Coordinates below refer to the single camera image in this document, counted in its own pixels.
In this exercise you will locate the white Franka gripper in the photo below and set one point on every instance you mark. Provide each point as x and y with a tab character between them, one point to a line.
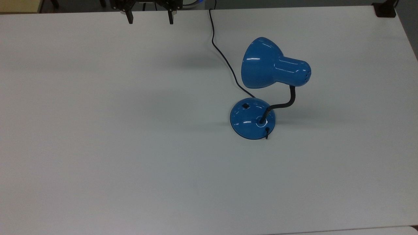
145	1

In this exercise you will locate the blue gooseneck desk lamp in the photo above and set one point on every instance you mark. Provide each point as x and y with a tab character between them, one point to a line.
261	65

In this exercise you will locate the dark stand leg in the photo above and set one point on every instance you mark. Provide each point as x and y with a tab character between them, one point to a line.
102	3
55	3

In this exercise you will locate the beige cabinet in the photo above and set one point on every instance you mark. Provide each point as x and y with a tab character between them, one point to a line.
19	6

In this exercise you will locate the black table clamp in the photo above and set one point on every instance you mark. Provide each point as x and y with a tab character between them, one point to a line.
385	9

